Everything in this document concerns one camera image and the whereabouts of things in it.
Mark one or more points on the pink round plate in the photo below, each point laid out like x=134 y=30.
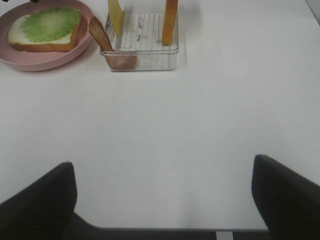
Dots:
x=39 y=61

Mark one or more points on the green lettuce leaf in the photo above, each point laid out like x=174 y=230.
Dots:
x=50 y=24

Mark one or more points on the brown bacon strip right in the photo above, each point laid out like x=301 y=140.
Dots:
x=105 y=42

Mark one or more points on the yellow cheese slice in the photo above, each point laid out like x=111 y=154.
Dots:
x=116 y=16

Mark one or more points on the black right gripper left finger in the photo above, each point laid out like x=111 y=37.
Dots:
x=45 y=210

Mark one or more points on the white bread slice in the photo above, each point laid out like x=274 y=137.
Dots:
x=171 y=8
x=19 y=42

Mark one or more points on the clear right plastic container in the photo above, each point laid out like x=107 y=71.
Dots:
x=139 y=47

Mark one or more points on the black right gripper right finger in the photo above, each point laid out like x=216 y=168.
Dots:
x=288 y=203

